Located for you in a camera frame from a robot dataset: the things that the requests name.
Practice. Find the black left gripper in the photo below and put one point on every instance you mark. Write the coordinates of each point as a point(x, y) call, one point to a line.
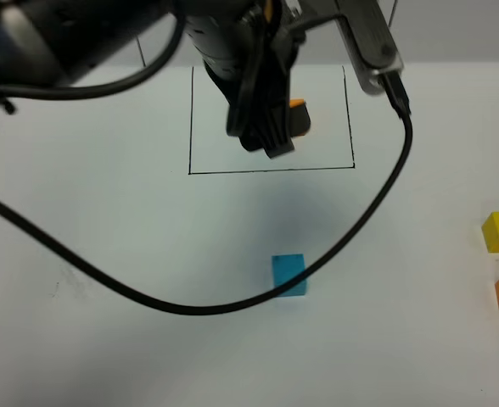
point(224, 41)

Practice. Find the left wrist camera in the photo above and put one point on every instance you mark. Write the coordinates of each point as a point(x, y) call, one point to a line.
point(367, 39)

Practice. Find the orange template block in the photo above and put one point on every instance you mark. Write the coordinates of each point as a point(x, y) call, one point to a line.
point(300, 121)

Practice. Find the blue block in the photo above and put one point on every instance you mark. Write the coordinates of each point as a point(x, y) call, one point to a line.
point(286, 267)

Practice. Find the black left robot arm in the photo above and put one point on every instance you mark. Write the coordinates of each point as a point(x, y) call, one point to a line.
point(47, 46)

